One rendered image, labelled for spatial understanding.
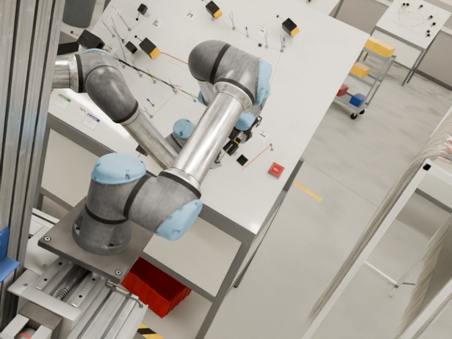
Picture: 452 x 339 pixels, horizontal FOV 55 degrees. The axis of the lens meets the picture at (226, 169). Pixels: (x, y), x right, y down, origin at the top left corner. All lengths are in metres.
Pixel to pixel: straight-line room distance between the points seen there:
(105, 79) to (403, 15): 9.78
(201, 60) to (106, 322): 0.69
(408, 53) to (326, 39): 8.33
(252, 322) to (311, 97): 1.42
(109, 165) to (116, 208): 0.10
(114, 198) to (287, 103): 1.14
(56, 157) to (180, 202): 1.44
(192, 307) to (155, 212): 1.71
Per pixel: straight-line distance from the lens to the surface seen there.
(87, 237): 1.12
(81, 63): 1.38
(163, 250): 2.20
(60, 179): 2.41
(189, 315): 2.62
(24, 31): 0.77
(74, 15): 6.16
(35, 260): 1.23
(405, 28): 10.59
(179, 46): 2.14
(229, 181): 1.91
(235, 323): 2.71
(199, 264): 2.13
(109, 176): 1.01
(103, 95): 1.30
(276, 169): 1.87
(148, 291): 2.52
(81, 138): 2.16
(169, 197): 1.00
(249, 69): 1.15
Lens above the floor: 1.96
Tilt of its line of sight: 30 degrees down
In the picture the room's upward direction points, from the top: 23 degrees clockwise
